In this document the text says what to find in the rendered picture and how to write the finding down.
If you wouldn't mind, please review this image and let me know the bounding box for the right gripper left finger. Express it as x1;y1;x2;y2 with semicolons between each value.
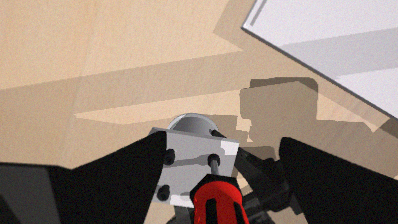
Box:
0;131;167;224

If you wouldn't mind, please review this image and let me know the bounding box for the white shallow rectangular tray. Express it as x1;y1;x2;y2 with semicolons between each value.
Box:
241;0;398;121

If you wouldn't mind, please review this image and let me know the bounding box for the grey cylinder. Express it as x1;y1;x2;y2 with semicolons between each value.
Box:
167;113;219;136

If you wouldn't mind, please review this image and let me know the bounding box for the red screwdriver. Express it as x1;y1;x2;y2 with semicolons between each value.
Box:
189;160;249;224

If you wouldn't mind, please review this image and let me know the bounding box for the grey metal bracket with holes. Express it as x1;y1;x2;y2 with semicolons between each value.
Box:
148;127;239;208

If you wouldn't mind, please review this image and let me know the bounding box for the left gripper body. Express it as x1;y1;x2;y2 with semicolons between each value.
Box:
243;159;303;224

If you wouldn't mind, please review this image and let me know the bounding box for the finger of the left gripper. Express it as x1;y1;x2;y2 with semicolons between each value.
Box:
234;147;289;203
174;205;195;224

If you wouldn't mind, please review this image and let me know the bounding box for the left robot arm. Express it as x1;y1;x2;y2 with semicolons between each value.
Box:
265;218;273;224

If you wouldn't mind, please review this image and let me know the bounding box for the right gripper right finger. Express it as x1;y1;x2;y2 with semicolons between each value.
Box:
278;137;398;224

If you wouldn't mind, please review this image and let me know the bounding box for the black screw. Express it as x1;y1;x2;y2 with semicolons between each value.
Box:
208;154;220;167
157;185;170;201
164;149;175;165

